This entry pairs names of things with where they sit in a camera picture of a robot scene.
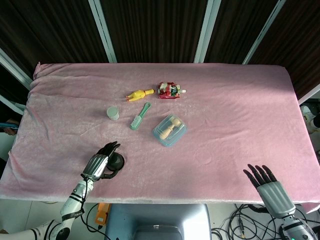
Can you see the orange handheld device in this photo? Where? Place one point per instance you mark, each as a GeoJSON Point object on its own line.
{"type": "Point", "coordinates": [102, 215]}

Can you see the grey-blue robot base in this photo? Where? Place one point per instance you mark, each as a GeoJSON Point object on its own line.
{"type": "Point", "coordinates": [155, 220]}

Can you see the blue flat object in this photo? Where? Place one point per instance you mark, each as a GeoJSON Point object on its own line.
{"type": "Point", "coordinates": [8, 125]}

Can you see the clear plastic food container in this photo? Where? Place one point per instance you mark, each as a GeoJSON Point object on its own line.
{"type": "Point", "coordinates": [160, 137]}

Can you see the pink fleece table cloth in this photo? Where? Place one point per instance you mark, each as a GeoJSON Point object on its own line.
{"type": "Point", "coordinates": [212, 130]}

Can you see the black round object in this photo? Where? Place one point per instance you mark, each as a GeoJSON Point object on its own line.
{"type": "Point", "coordinates": [117, 162]}

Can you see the small white cream jar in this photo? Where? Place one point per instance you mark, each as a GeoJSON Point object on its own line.
{"type": "Point", "coordinates": [112, 113]}

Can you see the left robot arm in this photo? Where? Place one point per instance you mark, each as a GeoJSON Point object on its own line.
{"type": "Point", "coordinates": [75, 198]}

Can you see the white shoe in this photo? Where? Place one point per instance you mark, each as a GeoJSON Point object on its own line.
{"type": "Point", "coordinates": [306, 111]}

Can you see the light partition frame post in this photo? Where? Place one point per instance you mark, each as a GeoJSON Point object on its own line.
{"type": "Point", "coordinates": [206, 30]}
{"type": "Point", "coordinates": [103, 32]}
{"type": "Point", "coordinates": [310, 95]}
{"type": "Point", "coordinates": [265, 30]}
{"type": "Point", "coordinates": [13, 68]}

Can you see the yellow rubber chicken toy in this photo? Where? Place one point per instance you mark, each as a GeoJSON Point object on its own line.
{"type": "Point", "coordinates": [137, 95]}

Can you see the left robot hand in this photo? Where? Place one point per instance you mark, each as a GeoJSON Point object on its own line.
{"type": "Point", "coordinates": [96, 166]}

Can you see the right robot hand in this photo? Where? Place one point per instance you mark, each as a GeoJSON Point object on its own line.
{"type": "Point", "coordinates": [273, 197]}

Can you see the red spouted snack pouch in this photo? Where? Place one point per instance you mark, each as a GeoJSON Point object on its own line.
{"type": "Point", "coordinates": [168, 90]}

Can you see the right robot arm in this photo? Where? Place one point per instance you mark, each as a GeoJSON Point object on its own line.
{"type": "Point", "coordinates": [296, 227]}

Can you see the green scrub brush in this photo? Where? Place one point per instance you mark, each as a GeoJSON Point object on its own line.
{"type": "Point", "coordinates": [138, 118]}

